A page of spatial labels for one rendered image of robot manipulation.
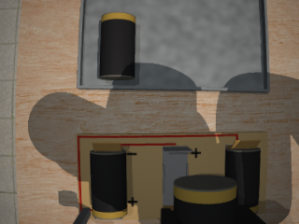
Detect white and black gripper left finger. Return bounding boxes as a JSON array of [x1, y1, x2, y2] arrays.
[[161, 208, 178, 224]]

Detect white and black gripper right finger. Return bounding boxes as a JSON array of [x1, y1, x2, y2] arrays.
[[235, 204, 266, 224]]

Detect tan battery holder board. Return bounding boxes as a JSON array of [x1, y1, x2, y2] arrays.
[[73, 132, 268, 224]]

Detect black battery with gold end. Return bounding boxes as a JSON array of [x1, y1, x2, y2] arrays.
[[174, 175, 237, 224], [90, 149, 127, 220], [225, 147, 261, 213], [99, 12, 135, 80]]

